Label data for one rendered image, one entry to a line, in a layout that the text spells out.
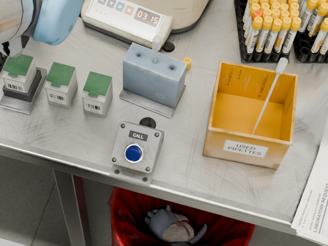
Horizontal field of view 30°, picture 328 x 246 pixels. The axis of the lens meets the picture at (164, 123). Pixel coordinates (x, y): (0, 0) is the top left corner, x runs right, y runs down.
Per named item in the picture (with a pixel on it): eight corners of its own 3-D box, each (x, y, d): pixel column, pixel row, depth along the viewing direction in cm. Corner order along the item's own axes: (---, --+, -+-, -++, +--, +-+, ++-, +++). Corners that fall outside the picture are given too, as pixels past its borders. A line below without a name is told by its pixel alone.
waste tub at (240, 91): (200, 156, 104) (207, 129, 95) (211, 91, 111) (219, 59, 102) (278, 171, 104) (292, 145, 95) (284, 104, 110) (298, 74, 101)
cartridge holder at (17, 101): (0, 107, 107) (-4, 96, 103) (19, 66, 111) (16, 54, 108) (30, 115, 106) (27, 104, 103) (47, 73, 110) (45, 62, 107)
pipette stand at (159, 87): (119, 98, 109) (118, 66, 100) (135, 68, 112) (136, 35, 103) (171, 118, 107) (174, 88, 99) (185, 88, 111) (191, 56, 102)
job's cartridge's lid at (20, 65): (1, 74, 101) (0, 72, 100) (11, 52, 103) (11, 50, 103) (24, 80, 101) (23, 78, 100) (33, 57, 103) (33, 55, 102)
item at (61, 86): (48, 103, 108) (43, 83, 102) (57, 82, 110) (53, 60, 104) (69, 109, 107) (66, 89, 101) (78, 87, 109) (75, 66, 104)
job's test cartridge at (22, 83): (7, 94, 106) (0, 74, 101) (17, 72, 109) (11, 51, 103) (29, 100, 106) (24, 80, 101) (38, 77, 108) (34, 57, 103)
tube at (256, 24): (243, 52, 115) (254, 14, 105) (252, 53, 115) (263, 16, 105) (242, 59, 114) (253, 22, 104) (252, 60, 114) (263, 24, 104)
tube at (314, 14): (303, 30, 118) (318, -7, 108) (312, 32, 118) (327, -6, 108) (302, 38, 117) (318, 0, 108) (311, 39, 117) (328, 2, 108)
